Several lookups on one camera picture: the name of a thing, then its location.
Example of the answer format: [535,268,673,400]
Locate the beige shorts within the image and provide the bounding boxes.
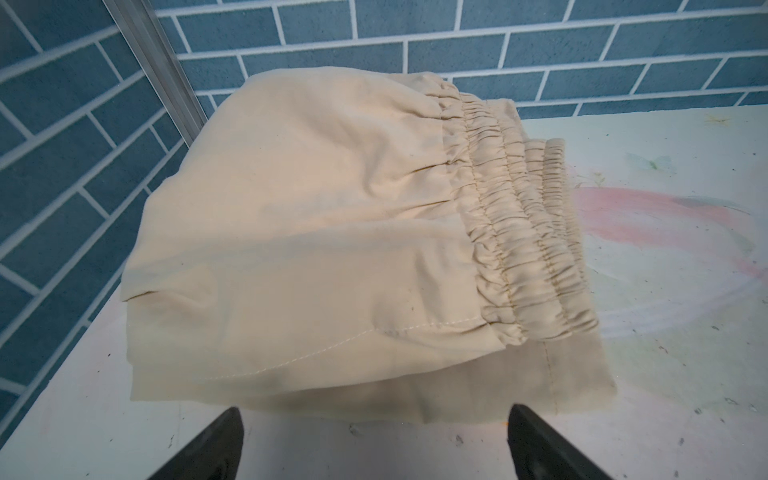
[121,67,616,423]

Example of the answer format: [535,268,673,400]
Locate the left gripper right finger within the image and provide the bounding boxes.
[507,404,611,480]

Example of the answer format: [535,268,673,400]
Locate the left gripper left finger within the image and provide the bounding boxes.
[149,407,244,480]

